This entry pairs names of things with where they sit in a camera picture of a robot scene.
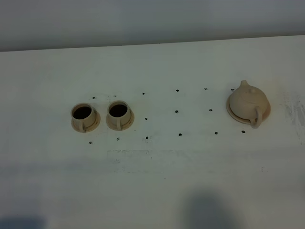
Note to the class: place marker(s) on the beige teapot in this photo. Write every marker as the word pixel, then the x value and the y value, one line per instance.
pixel 249 102

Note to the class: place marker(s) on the beige round teapot coaster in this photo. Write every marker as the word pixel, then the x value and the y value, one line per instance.
pixel 245 121

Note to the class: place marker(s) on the right beige teacup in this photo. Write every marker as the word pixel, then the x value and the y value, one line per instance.
pixel 119 116

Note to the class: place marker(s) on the beige teacup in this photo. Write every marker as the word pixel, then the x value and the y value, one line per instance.
pixel 84 118
pixel 119 116

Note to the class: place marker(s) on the left beige teacup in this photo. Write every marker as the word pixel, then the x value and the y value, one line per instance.
pixel 84 118

